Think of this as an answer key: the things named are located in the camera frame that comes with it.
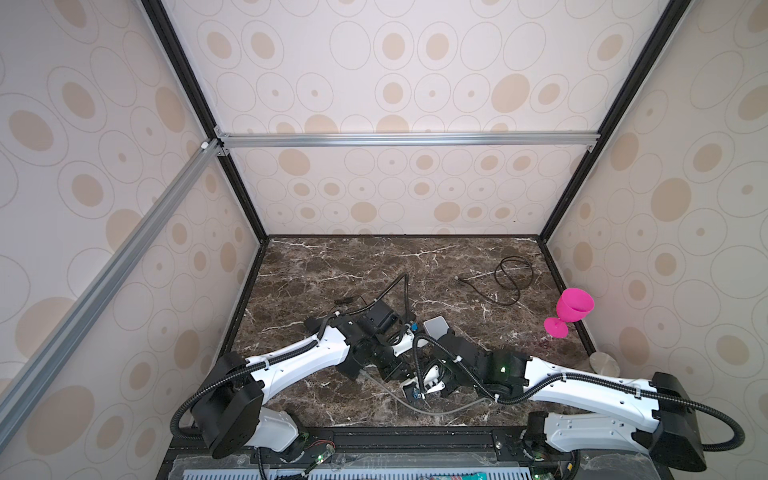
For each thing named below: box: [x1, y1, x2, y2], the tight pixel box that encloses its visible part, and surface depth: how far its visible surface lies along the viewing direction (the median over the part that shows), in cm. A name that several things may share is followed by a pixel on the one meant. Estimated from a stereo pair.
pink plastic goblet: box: [544, 288, 595, 339], surface depth 87 cm
